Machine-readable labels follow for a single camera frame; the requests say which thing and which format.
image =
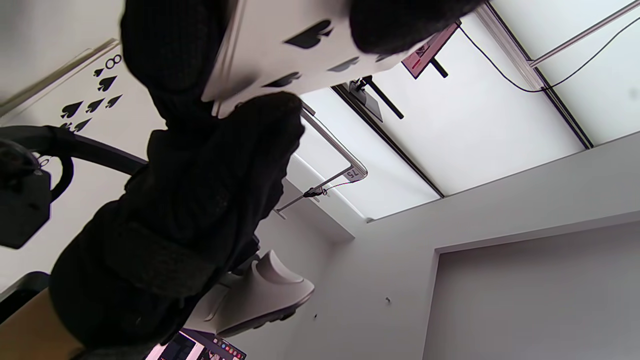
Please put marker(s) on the black pole mount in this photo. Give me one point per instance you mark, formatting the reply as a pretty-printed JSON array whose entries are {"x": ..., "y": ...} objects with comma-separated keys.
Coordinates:
[{"x": 372, "y": 100}]

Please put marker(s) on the dark computer monitor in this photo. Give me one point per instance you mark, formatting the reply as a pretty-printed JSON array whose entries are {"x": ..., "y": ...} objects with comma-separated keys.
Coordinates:
[{"x": 200, "y": 347}]

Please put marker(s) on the red framed sign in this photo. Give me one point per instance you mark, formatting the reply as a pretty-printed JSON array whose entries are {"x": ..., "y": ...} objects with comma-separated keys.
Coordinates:
[{"x": 430, "y": 50}]

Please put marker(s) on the black glove sensor module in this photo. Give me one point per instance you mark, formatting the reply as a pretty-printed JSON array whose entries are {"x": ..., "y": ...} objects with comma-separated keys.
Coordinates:
[{"x": 20, "y": 210}]

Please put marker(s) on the person's right hand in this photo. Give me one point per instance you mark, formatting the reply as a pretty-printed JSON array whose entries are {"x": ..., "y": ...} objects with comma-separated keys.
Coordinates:
[{"x": 190, "y": 215}]

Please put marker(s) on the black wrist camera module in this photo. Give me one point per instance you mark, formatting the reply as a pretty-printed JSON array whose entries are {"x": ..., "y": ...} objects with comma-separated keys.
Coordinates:
[{"x": 22, "y": 295}]

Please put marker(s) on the aluminium rail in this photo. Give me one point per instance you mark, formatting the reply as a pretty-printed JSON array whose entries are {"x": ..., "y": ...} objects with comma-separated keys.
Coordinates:
[{"x": 585, "y": 35}]

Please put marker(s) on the deck of playing cards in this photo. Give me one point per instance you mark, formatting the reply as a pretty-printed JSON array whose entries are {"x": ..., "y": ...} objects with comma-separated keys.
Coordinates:
[{"x": 222, "y": 65}]

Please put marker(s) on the aluminium frame rig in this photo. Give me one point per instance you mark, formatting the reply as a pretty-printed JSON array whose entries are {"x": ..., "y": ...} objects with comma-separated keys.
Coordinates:
[{"x": 332, "y": 138}]

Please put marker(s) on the person's left hand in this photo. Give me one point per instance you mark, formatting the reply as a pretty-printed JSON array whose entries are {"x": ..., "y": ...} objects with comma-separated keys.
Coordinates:
[{"x": 170, "y": 45}]

